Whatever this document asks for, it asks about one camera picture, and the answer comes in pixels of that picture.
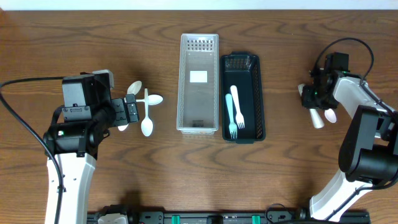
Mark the white plastic fork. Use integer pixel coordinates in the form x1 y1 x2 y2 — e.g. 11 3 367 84
230 85 244 129

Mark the pale blue plastic fork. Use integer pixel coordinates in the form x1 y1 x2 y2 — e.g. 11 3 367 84
225 93 238 139

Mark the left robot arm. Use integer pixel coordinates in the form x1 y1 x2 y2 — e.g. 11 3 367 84
44 70 139 223

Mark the white spoon vertical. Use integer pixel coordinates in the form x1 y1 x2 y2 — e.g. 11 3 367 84
141 88 154 137

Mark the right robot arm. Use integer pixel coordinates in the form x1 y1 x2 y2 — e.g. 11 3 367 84
298 52 397 222

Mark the white plastic spoon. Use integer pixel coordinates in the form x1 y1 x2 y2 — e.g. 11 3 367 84
324 108 337 123

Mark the black plastic basket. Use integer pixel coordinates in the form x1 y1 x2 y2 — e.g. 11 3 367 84
220 52 266 144

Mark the clear plastic basket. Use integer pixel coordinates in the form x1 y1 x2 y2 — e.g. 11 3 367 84
177 34 219 134

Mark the white label in basket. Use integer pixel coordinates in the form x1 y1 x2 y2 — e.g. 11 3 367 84
190 70 208 83

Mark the white spoon horizontal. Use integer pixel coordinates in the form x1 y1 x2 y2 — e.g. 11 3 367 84
136 95 163 106

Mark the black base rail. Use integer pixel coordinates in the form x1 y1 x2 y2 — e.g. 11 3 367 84
86 204 371 224

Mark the white fork tines up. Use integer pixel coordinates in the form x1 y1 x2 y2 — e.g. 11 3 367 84
298 83 324 129

